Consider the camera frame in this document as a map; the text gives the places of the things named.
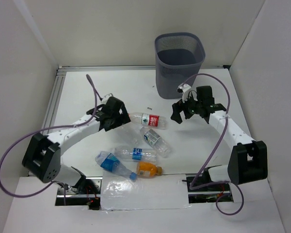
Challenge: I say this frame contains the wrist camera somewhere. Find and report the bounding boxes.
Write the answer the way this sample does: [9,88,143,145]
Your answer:
[177,83,192,102]
[101,93,113,102]

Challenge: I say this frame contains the grey mesh waste bin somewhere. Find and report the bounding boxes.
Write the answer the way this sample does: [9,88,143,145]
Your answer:
[154,32,206,100]

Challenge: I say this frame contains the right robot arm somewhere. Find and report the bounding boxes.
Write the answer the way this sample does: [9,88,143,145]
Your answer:
[171,83,268,190]

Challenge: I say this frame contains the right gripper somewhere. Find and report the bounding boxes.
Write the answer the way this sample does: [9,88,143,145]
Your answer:
[170,91,202,124]

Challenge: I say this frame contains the blue cap water bottle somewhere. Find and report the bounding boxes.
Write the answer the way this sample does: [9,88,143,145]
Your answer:
[95,151,137,182]

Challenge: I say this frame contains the green label water bottle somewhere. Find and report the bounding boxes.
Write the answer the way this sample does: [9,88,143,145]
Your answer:
[140,127,172,158]

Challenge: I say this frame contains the clear bottle white cap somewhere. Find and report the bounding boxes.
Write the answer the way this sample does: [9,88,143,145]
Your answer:
[118,124,141,147]

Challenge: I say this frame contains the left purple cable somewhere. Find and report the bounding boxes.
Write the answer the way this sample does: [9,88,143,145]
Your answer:
[0,74,105,198]

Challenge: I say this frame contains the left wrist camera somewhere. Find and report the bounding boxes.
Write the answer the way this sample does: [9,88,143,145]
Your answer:
[101,93,113,102]

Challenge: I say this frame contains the aluminium frame rail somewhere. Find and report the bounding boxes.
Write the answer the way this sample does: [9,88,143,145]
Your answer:
[26,65,231,178]

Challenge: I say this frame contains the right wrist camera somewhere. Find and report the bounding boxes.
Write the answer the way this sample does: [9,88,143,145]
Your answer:
[177,83,192,102]

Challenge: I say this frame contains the red label water bottle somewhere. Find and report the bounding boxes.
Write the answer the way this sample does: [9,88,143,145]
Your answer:
[129,112,168,130]

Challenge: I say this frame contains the orange juice bottle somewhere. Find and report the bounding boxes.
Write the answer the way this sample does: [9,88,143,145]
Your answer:
[136,162,163,178]

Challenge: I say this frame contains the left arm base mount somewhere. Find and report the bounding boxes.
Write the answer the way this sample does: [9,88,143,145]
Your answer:
[55,177,102,210]

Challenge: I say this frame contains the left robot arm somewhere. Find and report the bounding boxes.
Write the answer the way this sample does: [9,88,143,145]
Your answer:
[22,95,130,194]

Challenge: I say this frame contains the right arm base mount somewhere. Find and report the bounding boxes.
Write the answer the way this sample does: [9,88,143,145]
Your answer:
[182,175,233,204]

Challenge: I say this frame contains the Aquafina blue label bottle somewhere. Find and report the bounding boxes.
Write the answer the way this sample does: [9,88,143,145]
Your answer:
[112,146,157,164]

